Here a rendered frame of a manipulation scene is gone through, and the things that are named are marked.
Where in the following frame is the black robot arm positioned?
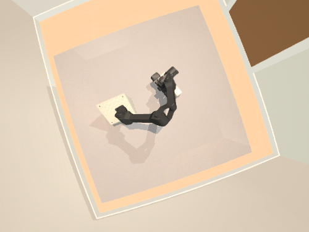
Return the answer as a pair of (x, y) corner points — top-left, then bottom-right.
(115, 66), (178, 126)

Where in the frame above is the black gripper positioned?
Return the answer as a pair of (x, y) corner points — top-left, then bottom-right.
(151, 73), (167, 97)

